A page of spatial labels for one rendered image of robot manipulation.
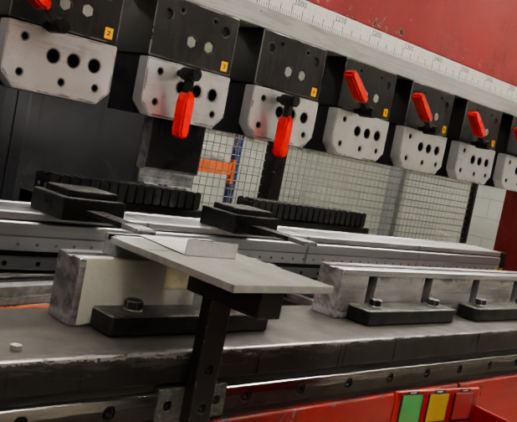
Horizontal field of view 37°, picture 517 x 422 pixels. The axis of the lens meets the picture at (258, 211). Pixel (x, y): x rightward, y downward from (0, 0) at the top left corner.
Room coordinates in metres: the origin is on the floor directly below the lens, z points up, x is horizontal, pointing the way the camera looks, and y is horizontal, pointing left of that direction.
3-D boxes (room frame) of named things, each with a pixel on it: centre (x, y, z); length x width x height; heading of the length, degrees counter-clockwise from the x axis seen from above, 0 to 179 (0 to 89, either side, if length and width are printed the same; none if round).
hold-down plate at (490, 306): (1.81, -0.61, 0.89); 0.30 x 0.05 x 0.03; 135
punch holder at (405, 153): (1.54, -0.26, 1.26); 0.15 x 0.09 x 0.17; 135
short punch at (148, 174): (1.14, 0.14, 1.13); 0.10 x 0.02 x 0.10; 135
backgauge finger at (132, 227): (1.26, 0.25, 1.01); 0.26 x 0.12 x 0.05; 45
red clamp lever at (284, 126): (1.20, -0.01, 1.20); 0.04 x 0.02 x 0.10; 45
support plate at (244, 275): (1.03, 0.04, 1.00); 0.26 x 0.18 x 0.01; 45
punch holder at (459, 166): (1.68, -0.41, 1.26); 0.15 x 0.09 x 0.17; 135
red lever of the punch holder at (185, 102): (1.06, 0.13, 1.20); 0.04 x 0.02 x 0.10; 45
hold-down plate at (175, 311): (1.13, 0.08, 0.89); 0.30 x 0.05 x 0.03; 135
